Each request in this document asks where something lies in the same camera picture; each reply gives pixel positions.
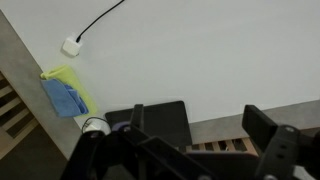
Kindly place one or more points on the wooden chair near arm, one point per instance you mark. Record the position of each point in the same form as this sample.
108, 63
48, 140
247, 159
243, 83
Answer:
230, 145

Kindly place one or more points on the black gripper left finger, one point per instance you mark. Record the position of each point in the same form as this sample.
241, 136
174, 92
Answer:
95, 152

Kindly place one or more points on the white board mat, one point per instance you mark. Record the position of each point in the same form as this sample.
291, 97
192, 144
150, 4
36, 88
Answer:
215, 55

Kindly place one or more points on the blue microfiber cloth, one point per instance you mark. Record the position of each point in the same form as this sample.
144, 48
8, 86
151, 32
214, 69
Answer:
66, 100

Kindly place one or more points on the white charger adapter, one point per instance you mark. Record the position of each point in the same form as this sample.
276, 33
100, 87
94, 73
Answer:
71, 46

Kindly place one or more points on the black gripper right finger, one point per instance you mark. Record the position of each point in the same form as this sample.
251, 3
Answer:
283, 147

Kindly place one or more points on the yellow microfiber cloth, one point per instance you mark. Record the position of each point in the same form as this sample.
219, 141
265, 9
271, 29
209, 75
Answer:
66, 75

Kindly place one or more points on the wooden chair near cloths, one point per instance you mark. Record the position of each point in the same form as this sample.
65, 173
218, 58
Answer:
16, 120

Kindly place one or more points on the black flat pad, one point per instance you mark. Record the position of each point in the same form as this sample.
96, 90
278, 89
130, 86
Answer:
166, 121

